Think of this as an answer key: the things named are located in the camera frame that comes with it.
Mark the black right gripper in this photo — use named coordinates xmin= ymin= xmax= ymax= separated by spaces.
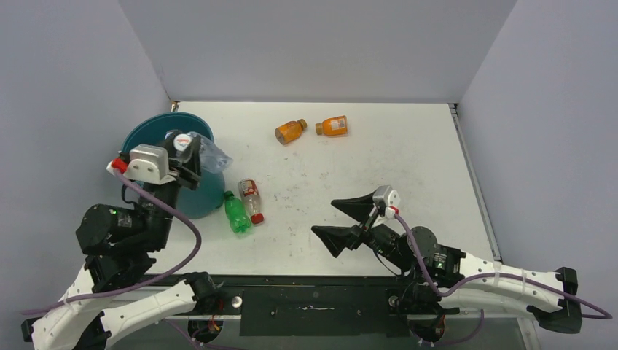
xmin=310 ymin=192 xmax=411 ymax=271

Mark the crushed clear water bottle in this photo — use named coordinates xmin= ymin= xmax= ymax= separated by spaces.
xmin=172 ymin=131 xmax=233 ymax=174

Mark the red cap small bottle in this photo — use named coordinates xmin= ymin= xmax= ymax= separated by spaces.
xmin=238 ymin=179 xmax=265 ymax=225

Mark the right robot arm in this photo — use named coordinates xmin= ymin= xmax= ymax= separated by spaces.
xmin=311 ymin=186 xmax=583 ymax=334

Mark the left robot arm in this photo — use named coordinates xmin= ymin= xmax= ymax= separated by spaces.
xmin=21 ymin=134 xmax=218 ymax=349

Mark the teal plastic bin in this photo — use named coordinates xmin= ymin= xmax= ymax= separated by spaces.
xmin=122 ymin=112 xmax=225 ymax=219

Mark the green plastic bottle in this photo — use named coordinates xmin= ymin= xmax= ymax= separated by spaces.
xmin=224 ymin=190 xmax=251 ymax=233

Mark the orange bottle with barcode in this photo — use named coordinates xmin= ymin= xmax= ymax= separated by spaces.
xmin=315 ymin=115 xmax=349 ymax=136

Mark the small orange juice bottle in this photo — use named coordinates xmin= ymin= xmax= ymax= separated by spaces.
xmin=275 ymin=119 xmax=308 ymax=145

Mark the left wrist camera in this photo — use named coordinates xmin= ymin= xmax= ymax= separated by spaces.
xmin=106 ymin=144 xmax=176 ymax=185

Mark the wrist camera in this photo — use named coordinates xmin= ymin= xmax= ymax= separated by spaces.
xmin=372 ymin=185 xmax=401 ymax=219
xmin=106 ymin=144 xmax=176 ymax=185

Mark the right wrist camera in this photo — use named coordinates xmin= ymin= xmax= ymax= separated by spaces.
xmin=372 ymin=185 xmax=401 ymax=219

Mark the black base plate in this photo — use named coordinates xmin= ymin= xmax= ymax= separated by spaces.
xmin=144 ymin=273 xmax=488 ymax=338

